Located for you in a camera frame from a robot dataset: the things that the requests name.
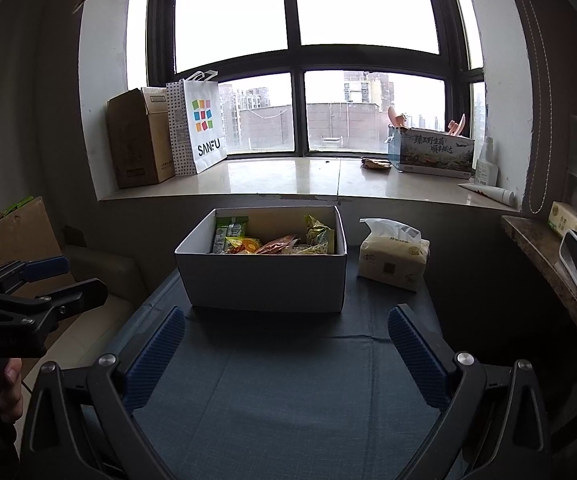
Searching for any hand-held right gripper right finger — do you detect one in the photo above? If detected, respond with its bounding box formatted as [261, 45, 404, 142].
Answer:
[387, 304, 554, 480]

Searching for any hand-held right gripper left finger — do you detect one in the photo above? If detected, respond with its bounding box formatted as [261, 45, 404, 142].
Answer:
[21, 306, 186, 480]

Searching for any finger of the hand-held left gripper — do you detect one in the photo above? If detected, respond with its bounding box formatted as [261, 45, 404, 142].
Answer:
[0, 255, 72, 295]
[0, 279, 109, 333]

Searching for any white cardboard storage box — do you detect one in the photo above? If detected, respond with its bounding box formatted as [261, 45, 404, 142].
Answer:
[174, 205, 348, 314]

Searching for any yellow sunflower print packet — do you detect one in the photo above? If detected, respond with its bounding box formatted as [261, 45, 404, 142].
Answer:
[224, 236, 263, 255]

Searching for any yellow green snack packet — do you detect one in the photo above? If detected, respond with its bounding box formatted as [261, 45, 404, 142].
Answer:
[305, 215, 336, 253]

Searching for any orange cracker packet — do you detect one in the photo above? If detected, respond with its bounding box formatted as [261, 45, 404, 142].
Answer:
[256, 234, 302, 255]

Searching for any person's left hand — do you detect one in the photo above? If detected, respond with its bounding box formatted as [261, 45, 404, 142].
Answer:
[0, 357, 25, 423]

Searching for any open brown cardboard box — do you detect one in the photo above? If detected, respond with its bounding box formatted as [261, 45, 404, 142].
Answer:
[0, 196, 64, 281]

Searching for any beige sofa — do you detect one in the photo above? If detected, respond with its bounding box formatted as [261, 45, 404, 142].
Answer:
[21, 242, 149, 393]

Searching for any tissue pack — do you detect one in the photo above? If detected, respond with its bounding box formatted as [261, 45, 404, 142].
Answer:
[357, 217, 430, 292]

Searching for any blue table cloth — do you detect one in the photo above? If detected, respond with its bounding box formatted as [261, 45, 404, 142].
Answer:
[81, 245, 469, 480]

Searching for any white patterned snack packet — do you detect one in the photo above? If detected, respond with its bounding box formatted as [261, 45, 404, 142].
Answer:
[288, 242, 330, 256]

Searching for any tall brown cardboard box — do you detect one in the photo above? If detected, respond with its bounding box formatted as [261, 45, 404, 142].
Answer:
[107, 87, 175, 190]

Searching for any brown stone shelf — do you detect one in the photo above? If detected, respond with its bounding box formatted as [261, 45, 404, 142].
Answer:
[501, 215, 577, 396]

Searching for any white tube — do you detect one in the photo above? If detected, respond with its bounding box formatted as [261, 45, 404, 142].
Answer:
[459, 181, 517, 206]

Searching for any white framed small mirror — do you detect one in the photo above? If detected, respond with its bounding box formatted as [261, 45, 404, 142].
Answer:
[559, 230, 577, 290]

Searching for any printed landscape carton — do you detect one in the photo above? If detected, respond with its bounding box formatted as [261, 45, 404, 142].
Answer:
[387, 125, 475, 180]

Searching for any white plastic bottle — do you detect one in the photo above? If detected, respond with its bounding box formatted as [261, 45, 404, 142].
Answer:
[475, 136, 498, 186]

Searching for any white polka dot shopping bag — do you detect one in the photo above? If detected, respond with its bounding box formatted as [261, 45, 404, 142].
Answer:
[166, 71, 228, 177]

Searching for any white stone windowsill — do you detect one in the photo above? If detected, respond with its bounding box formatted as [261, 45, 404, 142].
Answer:
[98, 156, 519, 211]

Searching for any brown stitched leather panel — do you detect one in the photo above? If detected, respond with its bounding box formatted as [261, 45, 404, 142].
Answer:
[499, 0, 572, 216]

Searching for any black window frame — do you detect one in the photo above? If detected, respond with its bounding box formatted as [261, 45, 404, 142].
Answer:
[146, 0, 487, 161]

